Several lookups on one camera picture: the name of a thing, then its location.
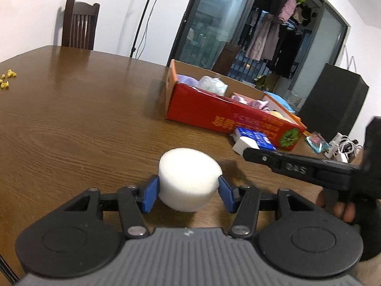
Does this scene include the pink hanging coat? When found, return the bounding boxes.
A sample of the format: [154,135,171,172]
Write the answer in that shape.
[246,0,298,61]

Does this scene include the white spray bottle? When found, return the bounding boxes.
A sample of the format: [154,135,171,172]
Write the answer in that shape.
[324,133,343,158]

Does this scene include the lilac fluffy cloth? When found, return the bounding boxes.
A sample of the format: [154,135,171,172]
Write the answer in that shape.
[231,95,271,112]

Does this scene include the person's right hand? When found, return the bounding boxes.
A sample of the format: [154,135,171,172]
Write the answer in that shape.
[316,189,357,224]

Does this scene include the scattered yellow petals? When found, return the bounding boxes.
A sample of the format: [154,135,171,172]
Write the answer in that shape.
[0,69,17,90]

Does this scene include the white charger cable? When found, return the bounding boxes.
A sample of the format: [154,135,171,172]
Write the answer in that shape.
[336,135,364,163]

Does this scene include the white foam cylinder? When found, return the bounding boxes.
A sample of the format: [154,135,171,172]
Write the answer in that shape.
[158,147,223,213]

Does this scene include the sliding glass door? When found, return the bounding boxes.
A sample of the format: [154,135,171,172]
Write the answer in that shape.
[171,0,349,96]

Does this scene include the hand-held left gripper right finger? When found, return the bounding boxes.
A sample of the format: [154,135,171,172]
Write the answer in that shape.
[218,175,314,239]

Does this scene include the clear glass cup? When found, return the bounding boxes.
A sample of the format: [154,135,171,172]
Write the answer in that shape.
[287,91,307,108]

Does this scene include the dark wooden chair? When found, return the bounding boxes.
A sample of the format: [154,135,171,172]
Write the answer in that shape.
[61,0,100,51]

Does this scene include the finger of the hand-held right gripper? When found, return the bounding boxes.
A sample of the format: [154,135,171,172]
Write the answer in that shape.
[242,147,282,173]

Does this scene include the small teal packet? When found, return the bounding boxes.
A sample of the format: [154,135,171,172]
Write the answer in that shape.
[306,132,330,154]

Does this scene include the blue white packet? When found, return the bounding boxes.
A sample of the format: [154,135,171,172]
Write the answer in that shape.
[231,126,277,155]

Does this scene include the red cardboard box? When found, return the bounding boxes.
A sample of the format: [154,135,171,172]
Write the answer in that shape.
[165,59,308,151]

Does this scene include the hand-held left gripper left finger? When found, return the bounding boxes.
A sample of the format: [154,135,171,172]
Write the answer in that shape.
[64,175,160,239]

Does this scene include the purple towel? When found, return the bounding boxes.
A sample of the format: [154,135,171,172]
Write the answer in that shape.
[177,74,203,89]

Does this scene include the blue wet wipes pack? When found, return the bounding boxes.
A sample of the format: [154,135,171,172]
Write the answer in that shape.
[266,93,297,115]

